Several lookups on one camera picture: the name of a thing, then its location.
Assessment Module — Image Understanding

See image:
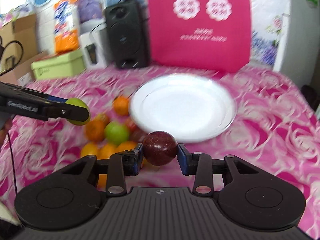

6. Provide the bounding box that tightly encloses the large orange front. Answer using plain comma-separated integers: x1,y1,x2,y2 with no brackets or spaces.
116,141,137,152

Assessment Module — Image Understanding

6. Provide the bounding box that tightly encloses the green apple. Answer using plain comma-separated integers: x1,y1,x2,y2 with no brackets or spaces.
66,98,91,126
104,121,130,146

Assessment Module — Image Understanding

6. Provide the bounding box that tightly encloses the small orange tangerine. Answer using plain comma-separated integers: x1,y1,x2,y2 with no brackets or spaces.
97,143,117,191

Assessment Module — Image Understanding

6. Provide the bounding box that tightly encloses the dark red plum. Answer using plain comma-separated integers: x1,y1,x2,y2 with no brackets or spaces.
142,131,178,166

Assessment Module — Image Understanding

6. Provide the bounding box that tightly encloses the red peach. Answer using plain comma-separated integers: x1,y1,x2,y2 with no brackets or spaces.
124,117,137,133

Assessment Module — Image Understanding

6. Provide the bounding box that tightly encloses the yellow orange citrus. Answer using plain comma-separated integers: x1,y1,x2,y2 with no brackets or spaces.
80,142,100,158

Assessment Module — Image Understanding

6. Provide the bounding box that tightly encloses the orange with leaf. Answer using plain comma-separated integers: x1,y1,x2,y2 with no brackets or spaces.
84,120,105,142

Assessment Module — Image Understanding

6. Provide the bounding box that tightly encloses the red yellow nectarine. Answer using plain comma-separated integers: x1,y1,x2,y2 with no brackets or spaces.
94,113,110,127

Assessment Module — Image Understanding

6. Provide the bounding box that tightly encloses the orange mandarin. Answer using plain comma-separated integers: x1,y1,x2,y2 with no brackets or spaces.
112,96,130,116

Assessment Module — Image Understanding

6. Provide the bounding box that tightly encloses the light green shoe box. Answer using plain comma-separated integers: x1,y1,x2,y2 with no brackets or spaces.
31,49,86,80

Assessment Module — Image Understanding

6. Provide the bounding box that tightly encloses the white round plate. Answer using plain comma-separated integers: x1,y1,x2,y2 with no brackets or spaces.
129,73,238,143

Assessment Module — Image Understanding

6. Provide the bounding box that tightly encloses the brown cardboard box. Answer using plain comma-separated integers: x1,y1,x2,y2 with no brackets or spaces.
1,14,48,86

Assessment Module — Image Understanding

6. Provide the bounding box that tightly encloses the white coffee cup box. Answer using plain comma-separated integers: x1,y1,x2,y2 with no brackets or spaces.
79,27,112,70

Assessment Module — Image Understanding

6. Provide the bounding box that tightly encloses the orange paper cup pack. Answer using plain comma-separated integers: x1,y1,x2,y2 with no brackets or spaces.
53,0,80,54

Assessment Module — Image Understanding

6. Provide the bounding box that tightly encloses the pink rose tablecloth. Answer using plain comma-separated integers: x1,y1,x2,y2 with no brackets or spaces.
1,66,319,238

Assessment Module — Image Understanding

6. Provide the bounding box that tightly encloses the black speaker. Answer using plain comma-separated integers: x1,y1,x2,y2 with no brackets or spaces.
104,0,150,69

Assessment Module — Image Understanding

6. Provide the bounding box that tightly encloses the magenta tote bag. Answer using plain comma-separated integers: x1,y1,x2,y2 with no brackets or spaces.
149,0,252,73

